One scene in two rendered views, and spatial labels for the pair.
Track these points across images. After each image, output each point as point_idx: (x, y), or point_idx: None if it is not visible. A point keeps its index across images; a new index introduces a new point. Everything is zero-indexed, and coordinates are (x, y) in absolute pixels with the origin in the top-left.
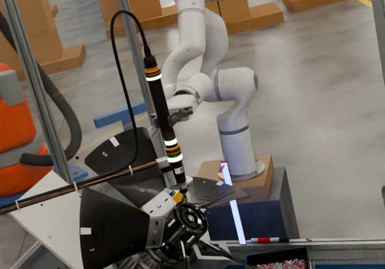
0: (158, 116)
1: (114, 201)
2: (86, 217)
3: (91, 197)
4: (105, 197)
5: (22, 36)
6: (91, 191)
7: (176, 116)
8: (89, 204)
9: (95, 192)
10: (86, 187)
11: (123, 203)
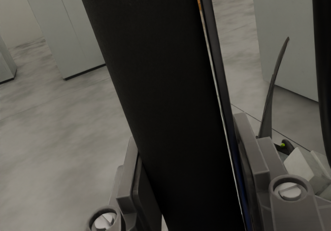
0: (226, 133)
1: (265, 105)
2: (274, 70)
3: (278, 59)
4: (271, 83)
5: None
6: (282, 52)
7: (110, 203)
8: (276, 62)
9: (279, 61)
10: (287, 40)
11: (260, 126)
